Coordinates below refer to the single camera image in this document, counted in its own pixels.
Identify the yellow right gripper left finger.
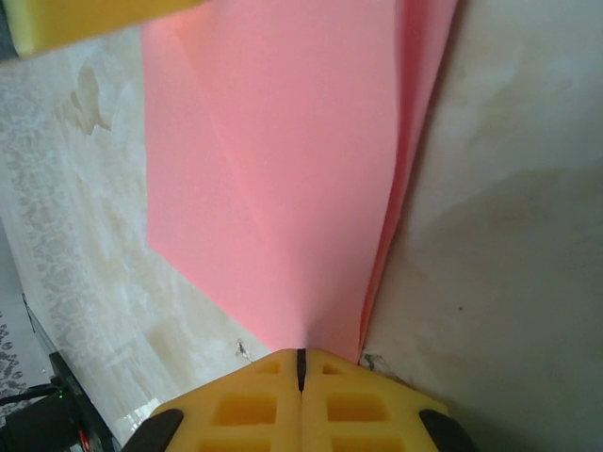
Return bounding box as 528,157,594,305
124,347,302,452

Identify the pink cloth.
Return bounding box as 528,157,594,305
139,0,461,362

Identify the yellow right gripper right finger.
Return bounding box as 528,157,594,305
301,347,477,452

